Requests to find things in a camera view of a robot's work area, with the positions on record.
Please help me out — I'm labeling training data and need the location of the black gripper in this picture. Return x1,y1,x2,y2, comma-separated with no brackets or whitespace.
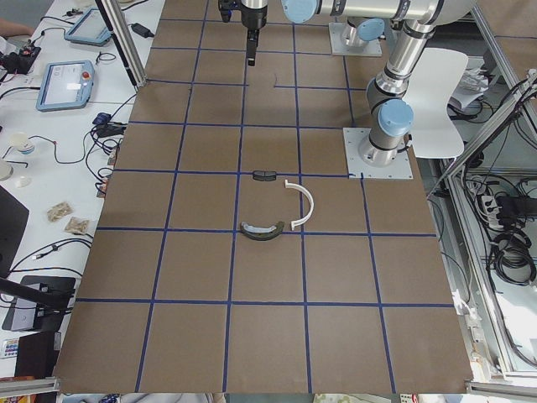
239,0,268,66

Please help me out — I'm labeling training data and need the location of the black power adapter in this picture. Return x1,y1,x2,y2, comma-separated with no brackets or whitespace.
131,23,154,38

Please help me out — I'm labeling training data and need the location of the small black flat part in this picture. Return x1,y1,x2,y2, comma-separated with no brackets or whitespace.
252,170,277,181

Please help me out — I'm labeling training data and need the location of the white curved plastic part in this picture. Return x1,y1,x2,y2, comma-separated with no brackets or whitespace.
284,180,315,231

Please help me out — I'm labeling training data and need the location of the far blue teach pendant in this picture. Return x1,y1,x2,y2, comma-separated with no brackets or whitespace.
64,8,111,47

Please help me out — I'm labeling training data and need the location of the blue teach pendant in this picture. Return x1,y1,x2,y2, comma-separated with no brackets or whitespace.
64,8,111,47
36,60,94,112

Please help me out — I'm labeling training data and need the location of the near blue teach pendant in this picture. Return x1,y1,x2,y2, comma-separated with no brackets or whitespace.
36,60,94,112

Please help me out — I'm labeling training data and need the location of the dark green curved part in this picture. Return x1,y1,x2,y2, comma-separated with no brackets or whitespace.
240,221,285,241

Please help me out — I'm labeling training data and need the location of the white plastic chair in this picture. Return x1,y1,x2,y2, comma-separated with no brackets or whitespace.
404,48,468,159

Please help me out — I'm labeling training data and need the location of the paper cup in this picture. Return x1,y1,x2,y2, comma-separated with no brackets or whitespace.
9,132,35,154

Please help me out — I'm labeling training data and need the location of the aluminium frame post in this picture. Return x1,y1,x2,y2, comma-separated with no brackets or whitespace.
96,0,147,88

